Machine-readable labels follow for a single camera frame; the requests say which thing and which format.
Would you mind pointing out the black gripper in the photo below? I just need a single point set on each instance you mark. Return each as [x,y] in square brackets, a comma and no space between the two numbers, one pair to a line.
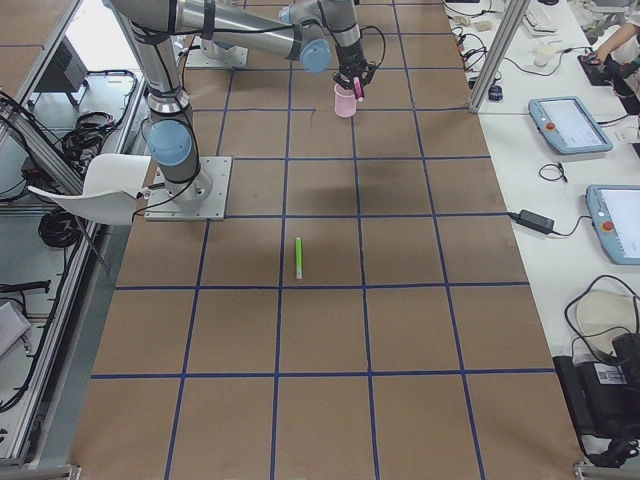
[351,56]

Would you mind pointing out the pink marker pen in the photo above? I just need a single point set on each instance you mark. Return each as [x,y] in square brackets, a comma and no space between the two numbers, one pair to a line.
[358,89]

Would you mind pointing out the pink mesh cup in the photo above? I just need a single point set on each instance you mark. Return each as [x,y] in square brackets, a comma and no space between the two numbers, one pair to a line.
[345,102]

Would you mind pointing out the green marker pen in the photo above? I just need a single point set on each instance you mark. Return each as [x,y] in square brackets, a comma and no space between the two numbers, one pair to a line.
[299,261]

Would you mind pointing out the upper teach pendant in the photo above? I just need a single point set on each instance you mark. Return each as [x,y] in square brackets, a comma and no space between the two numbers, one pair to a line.
[567,126]

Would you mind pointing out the teach pendant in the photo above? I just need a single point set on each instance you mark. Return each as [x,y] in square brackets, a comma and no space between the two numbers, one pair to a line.
[567,126]
[615,215]

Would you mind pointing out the black power adapter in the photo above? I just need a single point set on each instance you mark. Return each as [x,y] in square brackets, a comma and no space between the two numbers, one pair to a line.
[536,222]

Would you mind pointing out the white chair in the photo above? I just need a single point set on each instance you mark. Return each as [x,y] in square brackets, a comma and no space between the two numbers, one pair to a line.
[110,189]

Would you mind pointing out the lower teach pendant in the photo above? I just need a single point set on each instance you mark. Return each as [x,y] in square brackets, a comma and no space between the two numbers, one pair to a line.
[615,215]

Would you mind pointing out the black device box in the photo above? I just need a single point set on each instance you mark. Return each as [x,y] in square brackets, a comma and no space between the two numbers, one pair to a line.
[603,408]

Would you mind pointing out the aluminium frame post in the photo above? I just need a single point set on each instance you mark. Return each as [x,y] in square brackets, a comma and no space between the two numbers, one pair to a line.
[512,17]

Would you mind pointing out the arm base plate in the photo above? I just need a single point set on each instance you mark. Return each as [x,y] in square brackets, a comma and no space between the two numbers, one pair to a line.
[204,199]
[196,60]

